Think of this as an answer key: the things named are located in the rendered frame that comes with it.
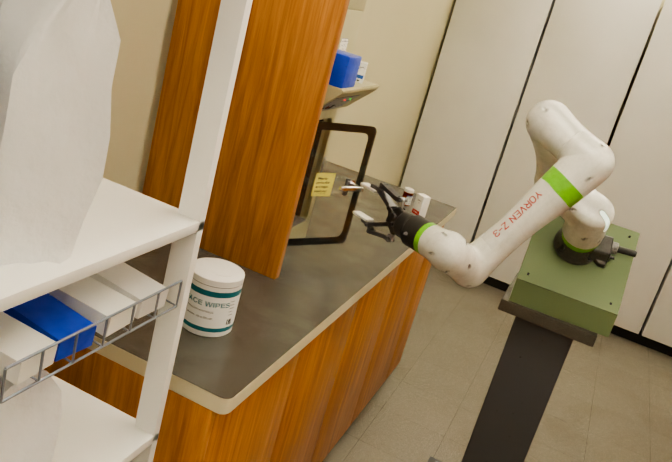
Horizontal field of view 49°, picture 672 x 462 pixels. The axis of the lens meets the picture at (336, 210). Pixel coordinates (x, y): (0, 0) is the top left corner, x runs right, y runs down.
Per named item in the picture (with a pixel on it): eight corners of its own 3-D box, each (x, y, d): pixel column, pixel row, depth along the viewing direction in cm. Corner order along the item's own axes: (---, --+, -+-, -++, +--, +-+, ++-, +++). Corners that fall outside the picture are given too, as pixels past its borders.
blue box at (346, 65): (309, 78, 206) (317, 46, 203) (323, 77, 215) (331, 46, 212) (341, 89, 203) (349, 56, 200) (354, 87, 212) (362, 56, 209)
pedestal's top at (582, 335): (598, 315, 265) (602, 305, 264) (592, 347, 237) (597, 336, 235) (513, 282, 275) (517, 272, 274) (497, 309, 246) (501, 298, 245)
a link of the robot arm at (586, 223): (576, 208, 249) (590, 175, 233) (609, 241, 242) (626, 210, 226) (546, 226, 246) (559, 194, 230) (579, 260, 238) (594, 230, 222)
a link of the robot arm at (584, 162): (594, 137, 204) (587, 122, 193) (627, 168, 198) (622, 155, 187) (543, 182, 207) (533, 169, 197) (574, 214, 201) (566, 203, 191)
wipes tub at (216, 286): (167, 322, 175) (179, 265, 170) (197, 305, 187) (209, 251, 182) (214, 344, 171) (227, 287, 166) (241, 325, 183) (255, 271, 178)
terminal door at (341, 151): (267, 246, 222) (299, 119, 210) (343, 242, 242) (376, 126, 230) (269, 247, 222) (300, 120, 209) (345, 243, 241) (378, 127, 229)
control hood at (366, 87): (297, 112, 208) (305, 77, 205) (339, 104, 238) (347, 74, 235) (333, 124, 205) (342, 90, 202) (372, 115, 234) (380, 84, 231)
